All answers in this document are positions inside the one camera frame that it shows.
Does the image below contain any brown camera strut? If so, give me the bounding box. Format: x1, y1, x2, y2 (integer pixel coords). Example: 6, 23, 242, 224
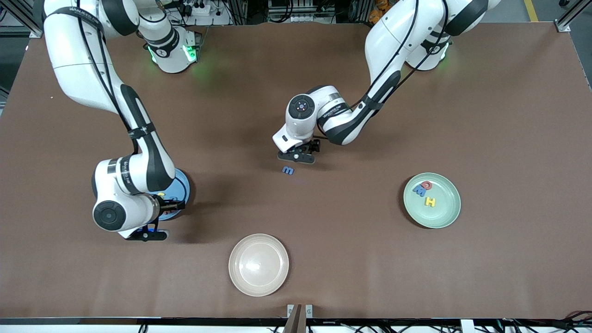
283, 304, 303, 333

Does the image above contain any black table edge rail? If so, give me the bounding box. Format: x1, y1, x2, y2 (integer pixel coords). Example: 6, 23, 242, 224
0, 317, 592, 327

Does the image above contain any green plate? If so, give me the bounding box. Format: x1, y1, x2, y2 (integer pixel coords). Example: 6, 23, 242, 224
403, 173, 462, 229

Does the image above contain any beige plate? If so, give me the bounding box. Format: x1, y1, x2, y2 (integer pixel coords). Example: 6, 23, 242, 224
228, 234, 290, 297

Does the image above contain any aluminium frame post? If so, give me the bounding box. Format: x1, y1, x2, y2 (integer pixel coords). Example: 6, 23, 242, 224
0, 0, 47, 38
554, 0, 585, 33

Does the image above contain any blue plate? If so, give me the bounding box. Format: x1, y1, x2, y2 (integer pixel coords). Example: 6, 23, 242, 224
157, 169, 191, 221

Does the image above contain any metal equipment rack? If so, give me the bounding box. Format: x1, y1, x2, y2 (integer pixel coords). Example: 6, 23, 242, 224
267, 0, 334, 24

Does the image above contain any small metal bracket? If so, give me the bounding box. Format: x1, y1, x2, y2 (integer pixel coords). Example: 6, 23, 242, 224
287, 304, 314, 319

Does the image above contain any black red cable bundle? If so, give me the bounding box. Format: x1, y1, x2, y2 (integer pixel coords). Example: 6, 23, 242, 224
499, 310, 592, 333

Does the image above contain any white power strip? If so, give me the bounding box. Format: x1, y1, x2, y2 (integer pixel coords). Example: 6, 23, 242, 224
178, 0, 219, 17

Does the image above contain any bag of oranges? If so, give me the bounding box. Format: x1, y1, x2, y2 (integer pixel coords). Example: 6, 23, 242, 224
369, 0, 391, 25

